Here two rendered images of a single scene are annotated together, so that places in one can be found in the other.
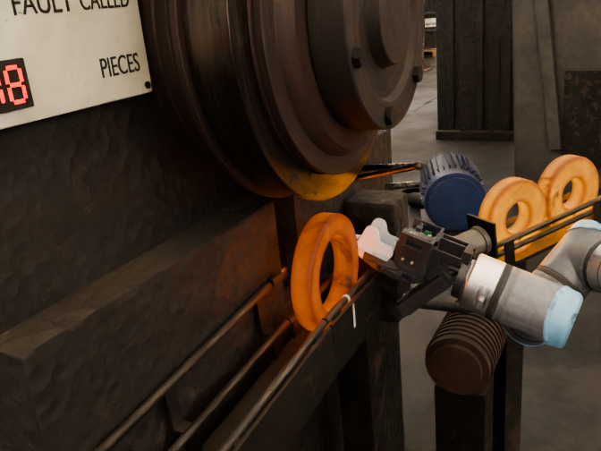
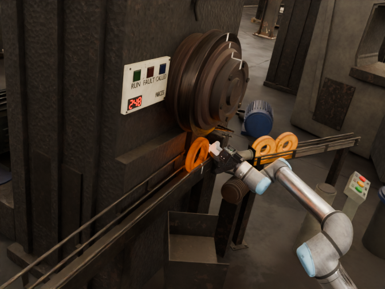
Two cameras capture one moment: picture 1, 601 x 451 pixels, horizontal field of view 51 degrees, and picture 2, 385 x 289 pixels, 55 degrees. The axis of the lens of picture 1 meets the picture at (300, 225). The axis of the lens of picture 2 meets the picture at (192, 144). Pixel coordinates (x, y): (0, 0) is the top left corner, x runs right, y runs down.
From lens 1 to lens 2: 88 cm
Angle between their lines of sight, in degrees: 7
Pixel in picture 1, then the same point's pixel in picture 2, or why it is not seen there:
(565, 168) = (286, 137)
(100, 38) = (157, 87)
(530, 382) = (261, 208)
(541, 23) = (321, 52)
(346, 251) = (204, 149)
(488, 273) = (245, 167)
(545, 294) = (259, 178)
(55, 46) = (148, 91)
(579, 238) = (278, 163)
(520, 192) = (267, 141)
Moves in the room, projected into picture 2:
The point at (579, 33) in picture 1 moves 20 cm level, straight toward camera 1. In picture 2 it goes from (336, 62) to (333, 65)
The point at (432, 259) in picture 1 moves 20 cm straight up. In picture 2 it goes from (230, 159) to (239, 122)
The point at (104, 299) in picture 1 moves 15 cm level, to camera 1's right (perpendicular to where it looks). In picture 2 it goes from (142, 153) to (179, 159)
